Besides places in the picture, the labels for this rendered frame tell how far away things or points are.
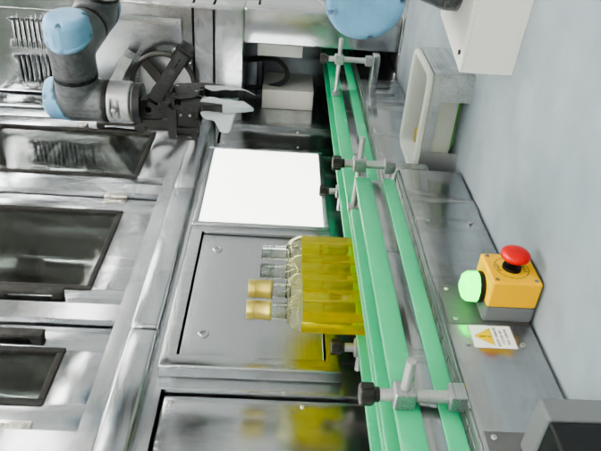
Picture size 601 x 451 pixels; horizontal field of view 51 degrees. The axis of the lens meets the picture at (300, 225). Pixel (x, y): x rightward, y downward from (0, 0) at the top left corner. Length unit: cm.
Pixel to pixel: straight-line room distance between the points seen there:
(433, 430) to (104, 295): 85
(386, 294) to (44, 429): 62
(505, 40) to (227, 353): 73
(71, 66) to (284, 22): 103
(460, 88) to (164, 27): 111
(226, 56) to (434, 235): 118
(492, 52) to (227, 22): 114
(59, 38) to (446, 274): 72
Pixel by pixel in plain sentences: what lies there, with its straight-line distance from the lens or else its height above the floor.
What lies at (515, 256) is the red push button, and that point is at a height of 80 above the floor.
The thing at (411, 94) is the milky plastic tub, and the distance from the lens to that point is 144.
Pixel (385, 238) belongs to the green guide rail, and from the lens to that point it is 109.
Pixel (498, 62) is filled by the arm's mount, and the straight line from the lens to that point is 108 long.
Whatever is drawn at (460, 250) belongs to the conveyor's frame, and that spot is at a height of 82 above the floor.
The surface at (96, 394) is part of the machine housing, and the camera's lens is 121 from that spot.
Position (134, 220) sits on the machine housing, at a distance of 166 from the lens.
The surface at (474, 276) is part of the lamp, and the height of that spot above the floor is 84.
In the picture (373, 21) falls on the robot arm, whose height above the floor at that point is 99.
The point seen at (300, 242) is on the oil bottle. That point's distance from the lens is 124.
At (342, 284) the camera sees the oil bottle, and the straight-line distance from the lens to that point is 114.
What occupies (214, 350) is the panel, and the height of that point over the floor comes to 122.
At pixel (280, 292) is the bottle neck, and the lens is 115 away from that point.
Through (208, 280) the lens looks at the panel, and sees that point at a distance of 138.
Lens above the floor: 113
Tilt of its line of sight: 3 degrees down
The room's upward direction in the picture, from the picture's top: 87 degrees counter-clockwise
